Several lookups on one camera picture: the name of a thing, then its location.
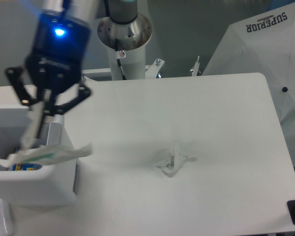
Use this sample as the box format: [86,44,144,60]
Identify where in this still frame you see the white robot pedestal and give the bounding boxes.
[97,13,152,81]

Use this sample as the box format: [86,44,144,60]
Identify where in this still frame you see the white pedestal base brackets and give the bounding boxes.
[81,56,202,82]

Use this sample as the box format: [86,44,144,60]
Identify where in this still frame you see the white plastic bag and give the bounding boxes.
[4,111,92,168]

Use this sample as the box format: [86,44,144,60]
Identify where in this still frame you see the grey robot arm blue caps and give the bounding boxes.
[5,0,138,140]

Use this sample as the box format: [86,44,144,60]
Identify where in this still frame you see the white trash can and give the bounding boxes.
[0,104,78,207]

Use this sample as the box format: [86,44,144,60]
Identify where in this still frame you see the clear plastic wrapper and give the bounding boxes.
[155,141,197,177]

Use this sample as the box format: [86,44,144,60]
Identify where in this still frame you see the black cable on pedestal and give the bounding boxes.
[114,38,127,81]

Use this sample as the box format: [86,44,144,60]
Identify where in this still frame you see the blue yellow package in bin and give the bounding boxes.
[8,163,42,171]

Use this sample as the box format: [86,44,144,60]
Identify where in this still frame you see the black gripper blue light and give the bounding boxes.
[4,10,91,138]

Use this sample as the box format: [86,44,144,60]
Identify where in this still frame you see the white umbrella with lettering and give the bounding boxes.
[204,2,295,165]

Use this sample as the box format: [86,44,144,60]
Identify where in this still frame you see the white patterned packet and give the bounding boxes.
[0,199,14,236]

